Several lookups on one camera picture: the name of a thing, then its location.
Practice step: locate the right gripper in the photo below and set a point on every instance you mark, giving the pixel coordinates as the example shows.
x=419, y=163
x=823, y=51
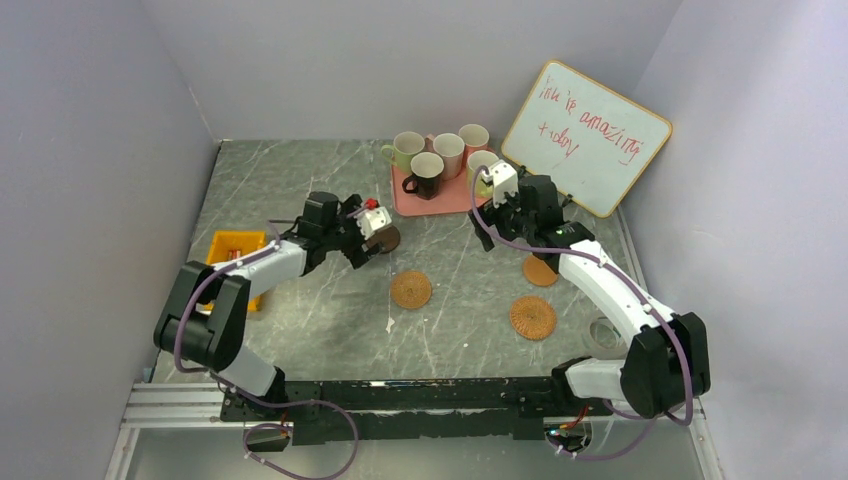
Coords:
x=492, y=213

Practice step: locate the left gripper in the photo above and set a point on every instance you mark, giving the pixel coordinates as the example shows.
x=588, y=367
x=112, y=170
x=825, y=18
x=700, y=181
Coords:
x=352, y=212

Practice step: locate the dark brown wooden coaster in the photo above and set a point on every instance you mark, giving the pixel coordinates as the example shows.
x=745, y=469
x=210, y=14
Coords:
x=385, y=240

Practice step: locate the light wooden coaster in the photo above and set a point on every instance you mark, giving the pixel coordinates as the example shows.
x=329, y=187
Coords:
x=538, y=273

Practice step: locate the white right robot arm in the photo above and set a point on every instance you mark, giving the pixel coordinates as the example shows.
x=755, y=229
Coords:
x=666, y=365

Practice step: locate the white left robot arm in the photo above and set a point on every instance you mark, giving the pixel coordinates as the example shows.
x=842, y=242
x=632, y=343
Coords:
x=204, y=318

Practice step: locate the pink serving tray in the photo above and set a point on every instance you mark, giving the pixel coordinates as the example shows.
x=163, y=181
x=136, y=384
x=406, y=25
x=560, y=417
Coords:
x=453, y=197

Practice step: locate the black mug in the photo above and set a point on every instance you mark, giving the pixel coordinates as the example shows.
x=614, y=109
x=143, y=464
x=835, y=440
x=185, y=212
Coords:
x=424, y=180

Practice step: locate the pink mug centre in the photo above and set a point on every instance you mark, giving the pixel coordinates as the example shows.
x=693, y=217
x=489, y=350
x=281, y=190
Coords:
x=451, y=148

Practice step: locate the pink mug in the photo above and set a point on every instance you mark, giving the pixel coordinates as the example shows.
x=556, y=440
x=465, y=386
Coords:
x=475, y=138
x=451, y=148

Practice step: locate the pink mug back right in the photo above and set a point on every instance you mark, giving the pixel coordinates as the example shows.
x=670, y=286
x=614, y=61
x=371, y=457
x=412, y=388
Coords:
x=475, y=138

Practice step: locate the green mug back left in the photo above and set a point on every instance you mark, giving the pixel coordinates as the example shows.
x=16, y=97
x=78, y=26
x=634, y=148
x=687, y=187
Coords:
x=404, y=147

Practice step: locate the whiteboard with red writing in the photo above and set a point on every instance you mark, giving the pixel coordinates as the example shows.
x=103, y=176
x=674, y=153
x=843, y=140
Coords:
x=593, y=142

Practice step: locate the yellow plastic bin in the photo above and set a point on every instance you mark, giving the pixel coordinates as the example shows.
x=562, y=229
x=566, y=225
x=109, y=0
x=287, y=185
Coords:
x=226, y=245

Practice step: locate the clear tape roll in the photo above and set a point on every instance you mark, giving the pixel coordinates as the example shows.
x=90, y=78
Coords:
x=602, y=340

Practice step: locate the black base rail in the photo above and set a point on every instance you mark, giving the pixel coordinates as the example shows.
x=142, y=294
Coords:
x=523, y=408

